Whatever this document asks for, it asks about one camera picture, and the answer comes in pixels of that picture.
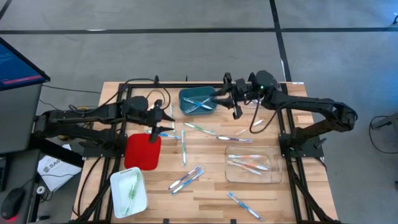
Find black computer mouse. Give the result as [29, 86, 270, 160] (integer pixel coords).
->
[1, 187, 26, 220]

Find white plastic bin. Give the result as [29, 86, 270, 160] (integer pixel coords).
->
[109, 166, 149, 220]

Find red plastic bin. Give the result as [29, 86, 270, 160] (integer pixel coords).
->
[124, 133, 162, 172]

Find orange toothbrush yellow bristles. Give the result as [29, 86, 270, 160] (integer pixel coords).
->
[232, 159, 270, 172]

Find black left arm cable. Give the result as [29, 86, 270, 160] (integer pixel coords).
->
[67, 77, 172, 114]

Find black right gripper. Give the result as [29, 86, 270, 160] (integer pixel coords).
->
[210, 72, 255, 121]

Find teal plastic bin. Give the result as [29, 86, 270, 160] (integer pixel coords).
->
[178, 86, 219, 117]

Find black computer monitor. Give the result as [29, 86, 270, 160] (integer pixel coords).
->
[0, 37, 51, 91]

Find dark grey desk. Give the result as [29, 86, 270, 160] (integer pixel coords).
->
[0, 133, 85, 224]

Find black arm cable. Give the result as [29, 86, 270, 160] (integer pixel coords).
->
[67, 77, 172, 114]
[248, 96, 279, 135]

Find black equipment leg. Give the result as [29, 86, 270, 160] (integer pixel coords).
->
[369, 111, 398, 131]

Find black keyboard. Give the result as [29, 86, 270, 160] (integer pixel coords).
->
[0, 156, 6, 191]

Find black floor cable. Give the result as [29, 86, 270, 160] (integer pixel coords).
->
[42, 84, 103, 94]
[368, 115, 398, 154]

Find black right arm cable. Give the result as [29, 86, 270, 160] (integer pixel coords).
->
[248, 96, 279, 135]

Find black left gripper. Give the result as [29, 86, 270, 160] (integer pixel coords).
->
[145, 98, 176, 144]

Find white paper sheet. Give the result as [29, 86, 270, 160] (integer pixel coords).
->
[37, 144, 83, 192]

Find blue toothbrush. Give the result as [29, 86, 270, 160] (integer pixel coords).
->
[146, 129, 181, 140]
[185, 98, 213, 113]
[182, 96, 215, 111]
[171, 169, 205, 195]
[226, 191, 263, 221]

